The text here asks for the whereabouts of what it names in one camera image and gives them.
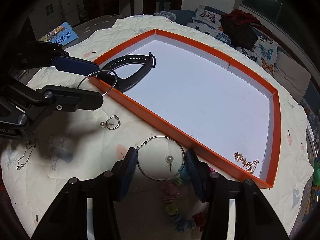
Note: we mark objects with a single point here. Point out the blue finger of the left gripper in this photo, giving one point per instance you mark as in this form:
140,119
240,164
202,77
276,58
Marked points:
74,65
68,99

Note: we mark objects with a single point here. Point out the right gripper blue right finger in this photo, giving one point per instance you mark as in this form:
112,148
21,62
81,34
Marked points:
254,216

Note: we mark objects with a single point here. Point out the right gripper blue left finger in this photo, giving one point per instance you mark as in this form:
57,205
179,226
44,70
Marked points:
66,217

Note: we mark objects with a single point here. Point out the pearl stud earring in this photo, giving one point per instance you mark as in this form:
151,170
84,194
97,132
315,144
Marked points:
106,125
169,159

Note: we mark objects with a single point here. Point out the black fitness wristband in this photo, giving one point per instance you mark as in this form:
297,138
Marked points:
127,71

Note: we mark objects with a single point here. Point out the children's picture book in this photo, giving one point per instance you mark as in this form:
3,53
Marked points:
62,34

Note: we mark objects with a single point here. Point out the cream quilted blanket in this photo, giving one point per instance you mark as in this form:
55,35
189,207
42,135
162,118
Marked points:
74,144

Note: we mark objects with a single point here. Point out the orange shallow box tray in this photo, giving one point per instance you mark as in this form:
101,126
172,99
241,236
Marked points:
208,101

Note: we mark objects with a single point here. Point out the grey beige pillow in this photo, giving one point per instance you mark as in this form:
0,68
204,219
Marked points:
292,76

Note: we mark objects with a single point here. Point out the butterfly print pillow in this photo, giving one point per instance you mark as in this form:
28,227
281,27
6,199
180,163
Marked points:
209,23
264,53

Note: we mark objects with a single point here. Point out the red and black clothes pile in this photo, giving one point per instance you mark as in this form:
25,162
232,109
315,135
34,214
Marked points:
237,26

